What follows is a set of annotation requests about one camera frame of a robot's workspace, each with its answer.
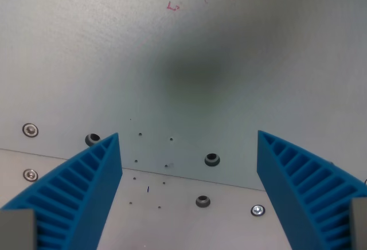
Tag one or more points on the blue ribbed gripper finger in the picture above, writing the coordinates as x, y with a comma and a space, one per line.
304, 187
75, 192

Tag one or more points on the silver washer head screw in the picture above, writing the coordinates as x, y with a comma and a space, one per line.
257, 210
30, 129
30, 174

